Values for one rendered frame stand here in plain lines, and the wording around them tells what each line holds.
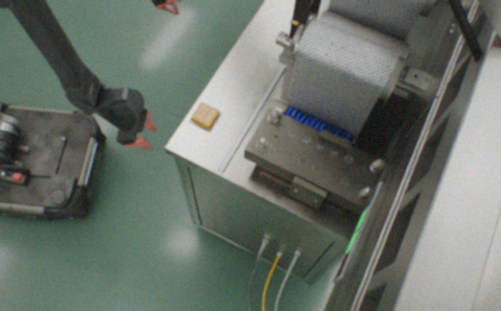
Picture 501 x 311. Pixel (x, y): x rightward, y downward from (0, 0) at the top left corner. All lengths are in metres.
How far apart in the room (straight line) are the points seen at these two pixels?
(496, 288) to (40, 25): 0.92
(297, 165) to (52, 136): 1.40
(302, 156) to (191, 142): 0.37
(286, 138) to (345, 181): 0.21
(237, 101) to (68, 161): 1.03
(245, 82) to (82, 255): 1.25
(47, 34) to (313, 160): 0.75
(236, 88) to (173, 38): 1.38
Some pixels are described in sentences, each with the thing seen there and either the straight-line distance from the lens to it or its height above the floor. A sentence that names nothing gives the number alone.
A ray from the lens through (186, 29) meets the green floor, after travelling 2.89.
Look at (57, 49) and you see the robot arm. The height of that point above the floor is 1.45.
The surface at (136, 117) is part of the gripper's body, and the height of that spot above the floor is 1.14.
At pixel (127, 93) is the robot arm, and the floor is 1.27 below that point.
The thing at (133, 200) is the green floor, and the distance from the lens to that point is 2.35.
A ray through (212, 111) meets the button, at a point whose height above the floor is 0.92.
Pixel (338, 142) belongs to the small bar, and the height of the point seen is 1.05.
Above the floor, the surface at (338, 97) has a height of 1.17.
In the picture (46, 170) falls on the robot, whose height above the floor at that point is 0.26.
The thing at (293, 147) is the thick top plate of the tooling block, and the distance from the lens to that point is 1.28.
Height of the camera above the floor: 2.16
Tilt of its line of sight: 65 degrees down
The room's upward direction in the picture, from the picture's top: 5 degrees clockwise
